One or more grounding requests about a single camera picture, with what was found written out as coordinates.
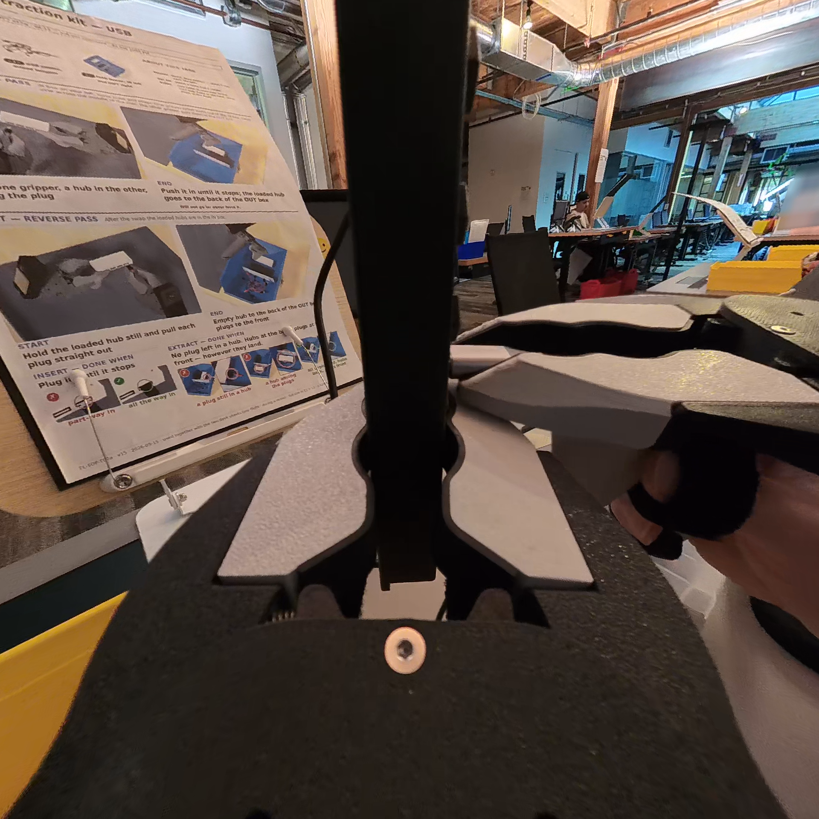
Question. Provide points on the clear plastic bin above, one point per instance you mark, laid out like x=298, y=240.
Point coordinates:
x=768, y=717

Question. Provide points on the yellow plastic bin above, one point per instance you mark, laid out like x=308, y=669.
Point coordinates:
x=755, y=273
x=51, y=704

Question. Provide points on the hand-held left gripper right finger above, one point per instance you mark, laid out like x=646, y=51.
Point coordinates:
x=518, y=512

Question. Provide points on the silver ventilation duct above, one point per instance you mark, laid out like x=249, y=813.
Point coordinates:
x=576, y=51

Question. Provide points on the instruction poster board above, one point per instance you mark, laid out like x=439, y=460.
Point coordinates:
x=128, y=256

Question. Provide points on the black USB hub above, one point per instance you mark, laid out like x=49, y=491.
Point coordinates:
x=403, y=256

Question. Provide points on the black office chair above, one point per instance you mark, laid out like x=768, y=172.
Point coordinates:
x=522, y=271

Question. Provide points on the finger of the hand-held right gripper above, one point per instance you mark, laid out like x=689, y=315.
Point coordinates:
x=614, y=397
x=602, y=326

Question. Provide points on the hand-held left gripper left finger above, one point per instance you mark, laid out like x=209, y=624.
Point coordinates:
x=301, y=512

